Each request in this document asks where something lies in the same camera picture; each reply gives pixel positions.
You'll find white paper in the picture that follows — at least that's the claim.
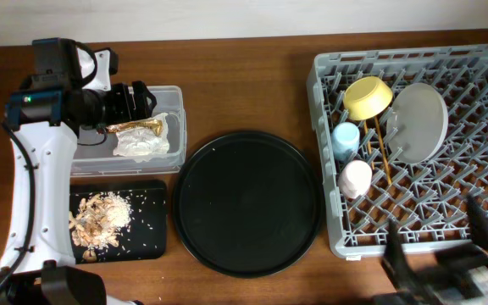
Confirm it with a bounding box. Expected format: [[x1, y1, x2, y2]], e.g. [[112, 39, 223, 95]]
[[113, 113, 170, 157]]

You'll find grey dishwasher rack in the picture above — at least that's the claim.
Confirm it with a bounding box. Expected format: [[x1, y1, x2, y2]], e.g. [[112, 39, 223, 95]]
[[307, 44, 488, 260]]

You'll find grey round plate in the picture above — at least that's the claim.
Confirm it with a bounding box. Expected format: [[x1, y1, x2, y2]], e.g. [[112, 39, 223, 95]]
[[386, 83, 449, 164]]

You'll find light blue cup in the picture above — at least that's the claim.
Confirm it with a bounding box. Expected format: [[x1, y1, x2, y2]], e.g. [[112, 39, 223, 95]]
[[331, 122, 360, 162]]

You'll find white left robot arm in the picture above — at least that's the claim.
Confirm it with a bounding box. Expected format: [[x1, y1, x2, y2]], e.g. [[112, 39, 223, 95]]
[[0, 38, 325, 304]]

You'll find yellow bowl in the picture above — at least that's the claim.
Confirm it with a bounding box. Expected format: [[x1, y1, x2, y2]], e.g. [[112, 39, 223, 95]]
[[343, 76, 393, 121]]

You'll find food scraps pile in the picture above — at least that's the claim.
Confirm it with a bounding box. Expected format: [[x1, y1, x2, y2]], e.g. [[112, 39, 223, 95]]
[[69, 191, 132, 263]]

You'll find gold foil wrapper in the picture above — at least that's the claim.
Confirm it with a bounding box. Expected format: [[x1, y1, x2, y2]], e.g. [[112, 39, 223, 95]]
[[106, 118, 164, 136]]

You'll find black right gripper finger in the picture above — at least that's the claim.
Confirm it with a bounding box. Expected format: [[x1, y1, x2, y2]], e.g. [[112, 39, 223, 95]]
[[466, 195, 488, 251], [381, 220, 427, 297]]

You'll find clear plastic bin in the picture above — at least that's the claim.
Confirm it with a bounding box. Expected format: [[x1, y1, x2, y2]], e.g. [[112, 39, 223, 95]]
[[71, 86, 187, 177]]

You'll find black round tray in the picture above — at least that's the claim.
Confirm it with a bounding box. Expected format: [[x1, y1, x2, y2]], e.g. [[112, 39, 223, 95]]
[[172, 131, 324, 278]]

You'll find pink cup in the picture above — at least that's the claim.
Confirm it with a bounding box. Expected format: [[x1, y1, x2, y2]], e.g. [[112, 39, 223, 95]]
[[338, 160, 373, 199]]

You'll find wooden chopstick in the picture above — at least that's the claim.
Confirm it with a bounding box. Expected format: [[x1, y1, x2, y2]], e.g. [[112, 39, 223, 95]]
[[363, 120, 375, 171], [374, 116, 392, 186]]

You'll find black rectangular tray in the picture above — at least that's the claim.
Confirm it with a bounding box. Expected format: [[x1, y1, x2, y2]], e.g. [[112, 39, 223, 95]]
[[69, 180, 167, 263]]

